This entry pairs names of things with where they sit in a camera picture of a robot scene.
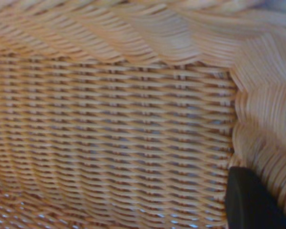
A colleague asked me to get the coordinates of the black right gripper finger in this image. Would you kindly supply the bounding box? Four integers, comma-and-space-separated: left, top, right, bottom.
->
224, 166, 286, 229

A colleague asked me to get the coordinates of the orange woven wicker basket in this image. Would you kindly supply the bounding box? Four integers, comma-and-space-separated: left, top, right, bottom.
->
0, 0, 286, 229

